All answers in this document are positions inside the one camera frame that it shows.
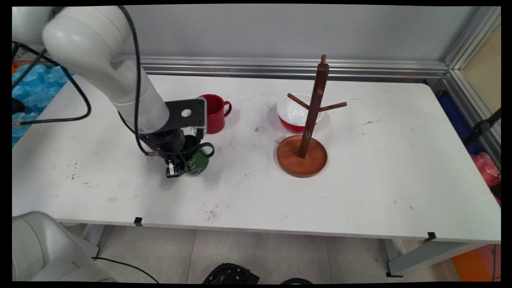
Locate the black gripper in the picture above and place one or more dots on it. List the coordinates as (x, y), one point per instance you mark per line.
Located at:
(166, 144)

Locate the green enamel mug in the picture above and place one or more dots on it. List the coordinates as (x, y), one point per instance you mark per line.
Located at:
(200, 164)

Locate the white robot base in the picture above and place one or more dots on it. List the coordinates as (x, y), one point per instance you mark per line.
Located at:
(44, 248)

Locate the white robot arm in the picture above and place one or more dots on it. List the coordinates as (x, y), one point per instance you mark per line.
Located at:
(88, 44)

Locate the red mug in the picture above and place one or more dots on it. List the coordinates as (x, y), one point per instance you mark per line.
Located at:
(218, 120)

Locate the black tape piece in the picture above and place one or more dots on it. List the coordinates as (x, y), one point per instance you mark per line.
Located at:
(431, 236)
(138, 221)

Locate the grey table leg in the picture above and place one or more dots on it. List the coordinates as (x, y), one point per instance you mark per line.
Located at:
(424, 254)
(94, 236)

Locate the black device on floor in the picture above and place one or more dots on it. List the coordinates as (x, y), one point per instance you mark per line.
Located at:
(230, 275)

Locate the wooden mug tree stand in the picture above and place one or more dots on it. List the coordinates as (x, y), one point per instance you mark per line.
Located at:
(302, 160)

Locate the red and white bowl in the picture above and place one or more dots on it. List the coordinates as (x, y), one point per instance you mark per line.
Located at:
(294, 112)

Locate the blue bubble wrap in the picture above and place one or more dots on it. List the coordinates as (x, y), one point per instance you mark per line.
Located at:
(32, 88)

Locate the blue box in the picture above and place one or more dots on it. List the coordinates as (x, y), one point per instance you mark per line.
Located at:
(456, 116)

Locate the black stand clamp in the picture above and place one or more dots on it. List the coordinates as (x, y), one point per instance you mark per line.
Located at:
(482, 127)

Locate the red plastic bag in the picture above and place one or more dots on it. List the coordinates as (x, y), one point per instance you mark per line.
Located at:
(486, 170)

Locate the orange box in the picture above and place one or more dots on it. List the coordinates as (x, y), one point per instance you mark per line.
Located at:
(472, 264)

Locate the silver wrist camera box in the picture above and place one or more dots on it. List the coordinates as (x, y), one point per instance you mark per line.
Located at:
(205, 114)

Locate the long aluminium frame rail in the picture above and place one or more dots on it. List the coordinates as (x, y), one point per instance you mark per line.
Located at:
(280, 67)

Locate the angled aluminium frame rail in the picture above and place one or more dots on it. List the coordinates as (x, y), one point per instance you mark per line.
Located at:
(460, 48)

